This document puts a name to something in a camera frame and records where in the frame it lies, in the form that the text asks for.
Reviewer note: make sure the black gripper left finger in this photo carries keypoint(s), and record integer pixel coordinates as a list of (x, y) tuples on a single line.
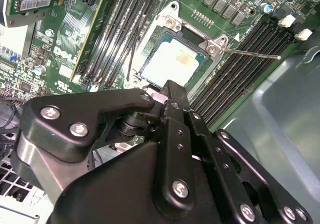
[(175, 164)]

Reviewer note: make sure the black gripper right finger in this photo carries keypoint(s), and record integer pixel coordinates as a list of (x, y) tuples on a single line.
[(208, 139)]

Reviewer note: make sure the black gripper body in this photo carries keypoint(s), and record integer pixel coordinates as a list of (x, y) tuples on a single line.
[(112, 189)]

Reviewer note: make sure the metal socket cover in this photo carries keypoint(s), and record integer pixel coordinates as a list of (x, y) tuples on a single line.
[(157, 96)]

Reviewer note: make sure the silver CPU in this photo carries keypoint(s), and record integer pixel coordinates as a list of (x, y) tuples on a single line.
[(170, 64)]

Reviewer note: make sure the metal locking lever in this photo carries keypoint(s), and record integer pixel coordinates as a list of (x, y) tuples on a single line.
[(250, 53)]

